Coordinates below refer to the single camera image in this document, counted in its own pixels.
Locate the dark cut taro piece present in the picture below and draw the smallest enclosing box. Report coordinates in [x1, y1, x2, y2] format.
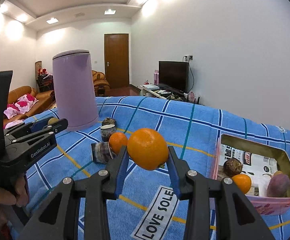
[101, 124, 116, 142]

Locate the large orange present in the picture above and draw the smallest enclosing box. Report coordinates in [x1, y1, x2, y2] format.
[127, 128, 169, 171]

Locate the person's left hand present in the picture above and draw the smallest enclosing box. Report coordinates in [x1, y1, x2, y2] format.
[0, 175, 29, 229]

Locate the pink floral pillow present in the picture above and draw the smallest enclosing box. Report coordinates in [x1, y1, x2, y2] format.
[3, 94, 38, 119]

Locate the brown leather sofa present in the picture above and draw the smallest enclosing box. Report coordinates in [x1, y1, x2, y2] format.
[3, 86, 54, 128]

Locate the orange in tin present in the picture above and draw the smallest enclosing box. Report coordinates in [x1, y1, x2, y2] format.
[232, 174, 252, 194]

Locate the pink metal tin box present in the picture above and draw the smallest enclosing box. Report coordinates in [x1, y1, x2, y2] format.
[210, 134, 290, 216]

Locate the purple sweet potato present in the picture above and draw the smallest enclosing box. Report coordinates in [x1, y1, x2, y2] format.
[267, 174, 290, 198]

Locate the purple electric kettle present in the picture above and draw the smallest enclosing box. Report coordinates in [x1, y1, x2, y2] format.
[52, 49, 98, 131]

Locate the small yellow fruit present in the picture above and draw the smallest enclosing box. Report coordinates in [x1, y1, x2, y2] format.
[274, 171, 284, 176]

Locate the brown leather armchair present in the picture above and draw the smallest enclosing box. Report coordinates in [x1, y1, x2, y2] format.
[92, 70, 110, 96]

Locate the small orange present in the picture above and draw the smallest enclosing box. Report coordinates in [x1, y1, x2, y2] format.
[109, 132, 128, 154]

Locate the brown wooden door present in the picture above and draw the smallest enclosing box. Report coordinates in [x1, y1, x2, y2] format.
[104, 34, 129, 89]

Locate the white tv stand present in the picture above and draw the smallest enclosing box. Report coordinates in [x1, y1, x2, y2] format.
[138, 84, 188, 102]

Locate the black television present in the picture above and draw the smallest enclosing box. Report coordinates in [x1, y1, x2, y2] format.
[159, 61, 189, 92]

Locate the black tv cable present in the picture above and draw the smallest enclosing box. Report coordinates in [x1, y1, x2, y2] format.
[187, 60, 195, 94]

